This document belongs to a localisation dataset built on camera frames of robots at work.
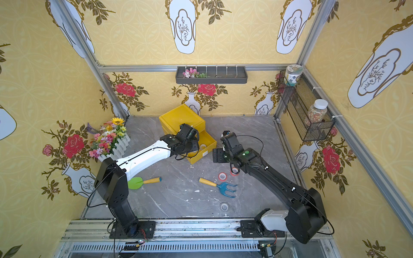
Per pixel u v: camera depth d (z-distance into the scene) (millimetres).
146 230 732
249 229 729
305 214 394
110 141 878
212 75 914
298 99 927
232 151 605
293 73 850
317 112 650
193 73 878
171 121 880
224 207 804
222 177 904
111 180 461
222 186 878
